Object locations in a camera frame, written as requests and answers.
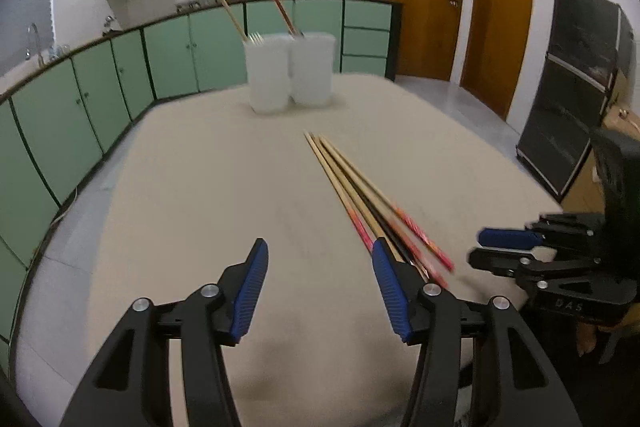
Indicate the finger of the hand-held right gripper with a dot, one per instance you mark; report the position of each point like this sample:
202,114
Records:
510,239
500,261

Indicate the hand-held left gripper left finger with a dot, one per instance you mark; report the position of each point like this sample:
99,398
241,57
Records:
247,297

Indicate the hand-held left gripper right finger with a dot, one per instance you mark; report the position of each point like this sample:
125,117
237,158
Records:
395,292

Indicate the bundle of wooden chopsticks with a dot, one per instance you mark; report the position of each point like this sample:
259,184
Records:
370,207

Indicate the white double utensil holder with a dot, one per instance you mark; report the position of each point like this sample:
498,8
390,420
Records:
290,72

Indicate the cream plastic fork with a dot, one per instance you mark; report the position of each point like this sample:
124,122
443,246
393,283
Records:
256,39

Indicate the person's right hand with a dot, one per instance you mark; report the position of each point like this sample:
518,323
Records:
586,339

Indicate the brown cardboard box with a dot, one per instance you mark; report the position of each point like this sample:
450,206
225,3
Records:
622,117

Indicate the black folded panel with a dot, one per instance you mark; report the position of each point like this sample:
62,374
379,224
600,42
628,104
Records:
575,82

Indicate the green base cabinet with drawers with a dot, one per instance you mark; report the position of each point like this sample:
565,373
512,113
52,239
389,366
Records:
200,52

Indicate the green base cabinet run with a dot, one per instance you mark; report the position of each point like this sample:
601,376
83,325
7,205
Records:
55,122

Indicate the small silver kettle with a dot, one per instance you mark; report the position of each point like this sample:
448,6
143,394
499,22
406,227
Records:
111,24

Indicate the chrome sink faucet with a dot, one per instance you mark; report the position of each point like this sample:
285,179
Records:
34,39

